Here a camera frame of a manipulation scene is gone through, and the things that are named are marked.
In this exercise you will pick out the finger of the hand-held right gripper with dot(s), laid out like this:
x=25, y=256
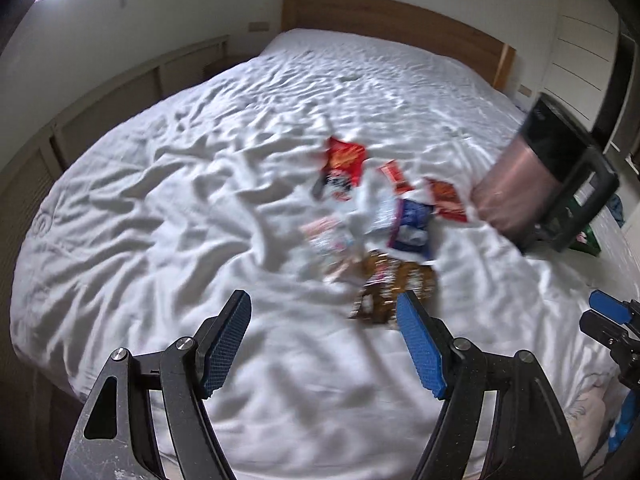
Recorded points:
x=600, y=324
x=607, y=305

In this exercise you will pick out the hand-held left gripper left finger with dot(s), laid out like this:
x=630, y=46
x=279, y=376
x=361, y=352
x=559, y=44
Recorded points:
x=227, y=345

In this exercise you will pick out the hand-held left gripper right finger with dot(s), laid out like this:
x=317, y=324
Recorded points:
x=422, y=345

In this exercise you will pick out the brown snack packet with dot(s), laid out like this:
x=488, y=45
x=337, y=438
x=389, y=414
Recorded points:
x=395, y=285

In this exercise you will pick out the blue and white snack packet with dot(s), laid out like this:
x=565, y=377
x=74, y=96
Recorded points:
x=412, y=230

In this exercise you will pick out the clear pink-print snack packet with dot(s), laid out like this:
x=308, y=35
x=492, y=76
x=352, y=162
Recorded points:
x=327, y=235

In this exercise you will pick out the dark red gold-print snack packet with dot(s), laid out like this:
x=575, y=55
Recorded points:
x=446, y=200

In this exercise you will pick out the pink bin with black lid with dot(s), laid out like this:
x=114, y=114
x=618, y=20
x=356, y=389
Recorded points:
x=530, y=175

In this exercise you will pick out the small red clear snack packet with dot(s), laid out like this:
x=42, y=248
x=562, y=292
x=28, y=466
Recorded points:
x=397, y=176

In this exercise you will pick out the dark and white snack packet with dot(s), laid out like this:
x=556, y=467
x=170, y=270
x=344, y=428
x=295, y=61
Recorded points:
x=335, y=187

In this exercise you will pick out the large red snack packet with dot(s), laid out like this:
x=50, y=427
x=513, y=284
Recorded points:
x=345, y=160

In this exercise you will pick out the bright blue cloth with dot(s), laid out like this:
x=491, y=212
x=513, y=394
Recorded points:
x=625, y=420

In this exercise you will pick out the beige blanket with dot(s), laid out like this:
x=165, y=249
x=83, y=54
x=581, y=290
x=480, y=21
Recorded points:
x=592, y=420

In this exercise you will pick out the green bag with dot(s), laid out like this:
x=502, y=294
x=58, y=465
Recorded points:
x=587, y=235

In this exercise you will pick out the bed with white sheet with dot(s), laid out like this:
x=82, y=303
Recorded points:
x=200, y=185

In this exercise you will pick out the white wardrobe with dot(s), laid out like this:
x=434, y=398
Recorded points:
x=575, y=45

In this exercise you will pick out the wooden headboard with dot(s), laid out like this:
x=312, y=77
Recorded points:
x=400, y=17

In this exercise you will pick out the bedside wall socket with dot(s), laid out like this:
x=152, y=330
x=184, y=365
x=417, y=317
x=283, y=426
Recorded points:
x=525, y=90

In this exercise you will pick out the low beige wall cabinet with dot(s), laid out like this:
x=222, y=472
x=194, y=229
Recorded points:
x=100, y=95

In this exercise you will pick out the beige wall socket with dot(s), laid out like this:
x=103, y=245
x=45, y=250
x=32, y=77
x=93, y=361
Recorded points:
x=259, y=25

